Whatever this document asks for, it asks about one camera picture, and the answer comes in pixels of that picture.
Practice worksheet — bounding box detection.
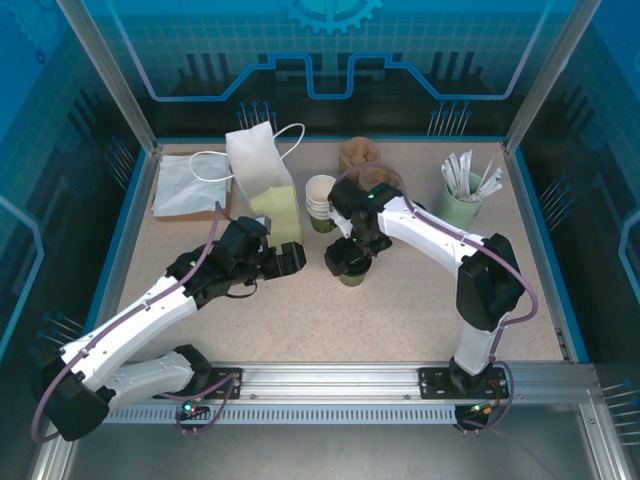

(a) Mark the green coffee cup black lid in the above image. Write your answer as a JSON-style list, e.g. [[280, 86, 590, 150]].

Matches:
[[338, 262, 374, 290]]

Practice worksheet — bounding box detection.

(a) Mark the stack of paper cups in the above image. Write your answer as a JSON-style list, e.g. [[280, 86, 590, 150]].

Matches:
[[304, 174, 341, 235]]

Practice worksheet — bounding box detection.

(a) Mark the white and green paper bag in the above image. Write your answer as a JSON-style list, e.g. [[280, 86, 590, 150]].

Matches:
[[189, 122, 306, 246]]

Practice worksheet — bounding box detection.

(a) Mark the stack of white napkins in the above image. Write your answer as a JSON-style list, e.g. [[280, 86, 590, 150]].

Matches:
[[151, 153, 234, 217]]

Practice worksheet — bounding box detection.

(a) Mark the white wrapped stir stick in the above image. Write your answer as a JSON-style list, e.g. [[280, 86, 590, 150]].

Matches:
[[479, 166, 504, 202], [474, 155, 496, 200], [447, 153, 465, 194], [440, 159, 459, 194], [458, 149, 474, 194]]

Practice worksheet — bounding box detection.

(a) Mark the mint green holder cup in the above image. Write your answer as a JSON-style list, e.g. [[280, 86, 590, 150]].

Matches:
[[441, 172, 485, 232]]

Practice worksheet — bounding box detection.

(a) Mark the power connector with LED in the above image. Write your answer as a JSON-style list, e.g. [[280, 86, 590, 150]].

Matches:
[[180, 397, 210, 419], [462, 399, 499, 419]]

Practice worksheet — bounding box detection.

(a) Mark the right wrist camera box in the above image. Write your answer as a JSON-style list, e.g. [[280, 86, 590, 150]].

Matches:
[[328, 202, 355, 240]]

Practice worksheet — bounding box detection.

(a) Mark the aluminium mounting rail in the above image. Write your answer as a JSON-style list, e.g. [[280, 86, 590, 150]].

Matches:
[[64, 360, 597, 404]]

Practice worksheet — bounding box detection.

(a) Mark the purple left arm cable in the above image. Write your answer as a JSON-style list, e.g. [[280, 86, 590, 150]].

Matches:
[[30, 201, 242, 444]]

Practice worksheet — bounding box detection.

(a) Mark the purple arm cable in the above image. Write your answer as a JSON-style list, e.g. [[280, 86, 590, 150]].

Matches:
[[335, 163, 540, 436], [30, 201, 242, 444]]

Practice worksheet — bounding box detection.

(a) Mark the slotted grey cable duct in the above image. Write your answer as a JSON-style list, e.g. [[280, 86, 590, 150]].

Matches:
[[107, 404, 464, 426]]

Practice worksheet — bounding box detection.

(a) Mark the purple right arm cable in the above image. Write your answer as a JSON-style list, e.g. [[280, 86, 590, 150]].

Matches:
[[335, 163, 540, 436]]

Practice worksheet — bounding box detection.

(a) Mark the aluminium frame post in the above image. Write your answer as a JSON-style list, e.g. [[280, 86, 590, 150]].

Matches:
[[502, 0, 601, 154], [55, 0, 164, 154]]

